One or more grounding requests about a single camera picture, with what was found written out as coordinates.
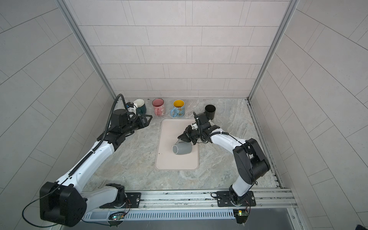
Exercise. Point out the dark green mug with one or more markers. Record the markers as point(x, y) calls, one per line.
point(141, 107)

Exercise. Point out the circuit board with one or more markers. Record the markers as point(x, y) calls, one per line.
point(241, 215)
point(117, 216)

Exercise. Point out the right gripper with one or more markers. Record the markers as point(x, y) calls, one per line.
point(187, 134)

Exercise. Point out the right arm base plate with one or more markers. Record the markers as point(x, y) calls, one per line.
point(227, 199)

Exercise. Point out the left circuit board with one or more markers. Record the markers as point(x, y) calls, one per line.
point(117, 216)

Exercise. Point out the white ventilation grille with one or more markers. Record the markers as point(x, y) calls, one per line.
point(102, 216)

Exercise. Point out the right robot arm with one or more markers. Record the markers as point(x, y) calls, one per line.
point(251, 162)

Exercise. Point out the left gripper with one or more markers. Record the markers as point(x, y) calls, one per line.
point(143, 123)

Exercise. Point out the pink patterned mug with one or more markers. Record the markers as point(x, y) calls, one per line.
point(159, 109)

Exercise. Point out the black mug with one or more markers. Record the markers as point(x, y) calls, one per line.
point(210, 111)

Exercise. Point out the corner metal profile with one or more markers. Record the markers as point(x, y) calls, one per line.
point(280, 32)
point(83, 43)

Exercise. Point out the right circuit board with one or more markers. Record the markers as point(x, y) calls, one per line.
point(241, 215)

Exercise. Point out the left corner metal profile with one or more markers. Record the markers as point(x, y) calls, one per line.
point(83, 43)

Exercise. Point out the grey mug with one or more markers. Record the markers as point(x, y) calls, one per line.
point(182, 148)

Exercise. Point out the beige tray mat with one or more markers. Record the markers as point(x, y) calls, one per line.
point(166, 159)

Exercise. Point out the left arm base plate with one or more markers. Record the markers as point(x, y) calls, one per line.
point(132, 201)

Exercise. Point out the right corner metal profile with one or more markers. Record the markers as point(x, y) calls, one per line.
point(280, 32)

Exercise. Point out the aluminium mounting rail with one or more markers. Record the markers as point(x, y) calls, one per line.
point(172, 199)

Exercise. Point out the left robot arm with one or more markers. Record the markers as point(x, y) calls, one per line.
point(118, 127)

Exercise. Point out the blue patterned mug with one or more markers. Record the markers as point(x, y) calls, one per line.
point(178, 109)

